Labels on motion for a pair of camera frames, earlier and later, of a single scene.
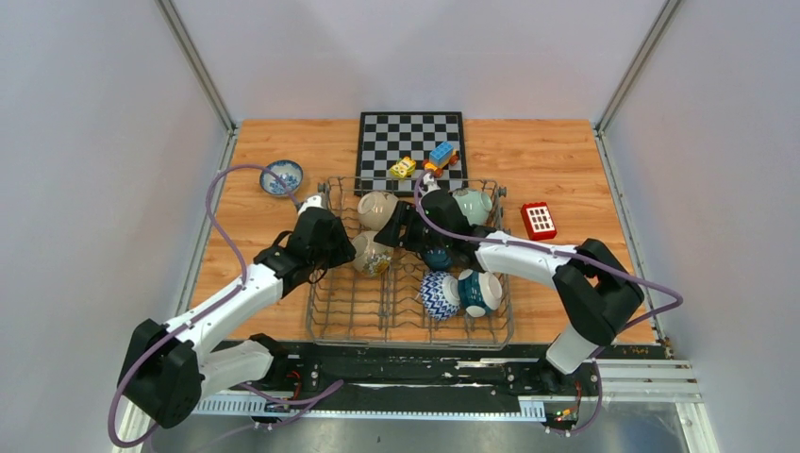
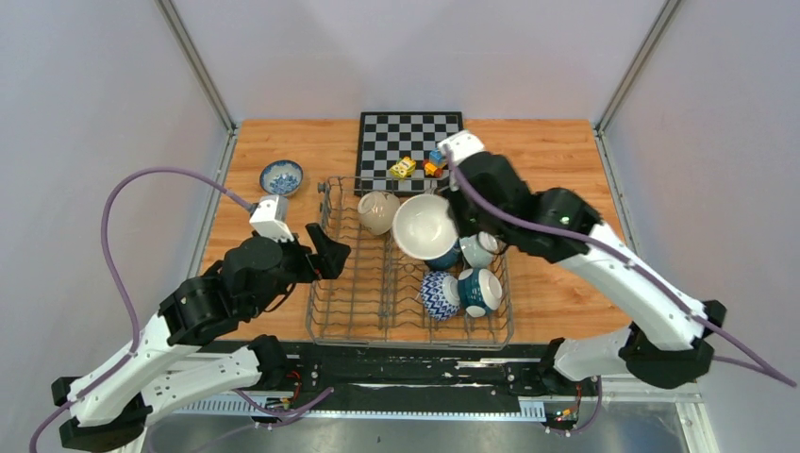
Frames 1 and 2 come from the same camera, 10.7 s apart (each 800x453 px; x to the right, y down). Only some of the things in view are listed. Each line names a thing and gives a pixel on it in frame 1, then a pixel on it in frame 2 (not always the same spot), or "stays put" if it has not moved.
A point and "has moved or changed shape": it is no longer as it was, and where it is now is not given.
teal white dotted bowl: x=478 y=292 stays put
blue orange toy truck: x=441 y=158 stays put
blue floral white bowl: x=288 y=170 stays put
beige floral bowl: x=372 y=258 has moved or changed shape
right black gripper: x=405 y=214 -> x=460 y=225
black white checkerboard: x=385 y=137 stays put
